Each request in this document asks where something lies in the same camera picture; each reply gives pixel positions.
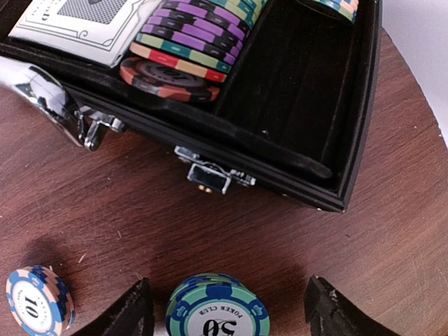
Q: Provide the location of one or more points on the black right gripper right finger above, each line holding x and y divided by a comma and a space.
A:
330, 313

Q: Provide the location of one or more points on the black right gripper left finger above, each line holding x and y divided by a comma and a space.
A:
130, 314

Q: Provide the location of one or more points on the green poker chip stack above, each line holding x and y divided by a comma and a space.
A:
215, 304

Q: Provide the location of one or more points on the blue white chip stack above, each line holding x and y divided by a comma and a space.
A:
40, 301

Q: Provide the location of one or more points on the black poker chip case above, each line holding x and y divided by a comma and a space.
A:
293, 113

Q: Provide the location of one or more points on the right chip rows in case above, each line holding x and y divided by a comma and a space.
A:
186, 49

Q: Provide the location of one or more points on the card deck in case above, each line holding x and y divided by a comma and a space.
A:
99, 31

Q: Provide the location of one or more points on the rightmost chip row in case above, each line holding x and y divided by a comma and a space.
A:
338, 9

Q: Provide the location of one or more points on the chrome case handle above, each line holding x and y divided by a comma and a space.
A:
45, 93

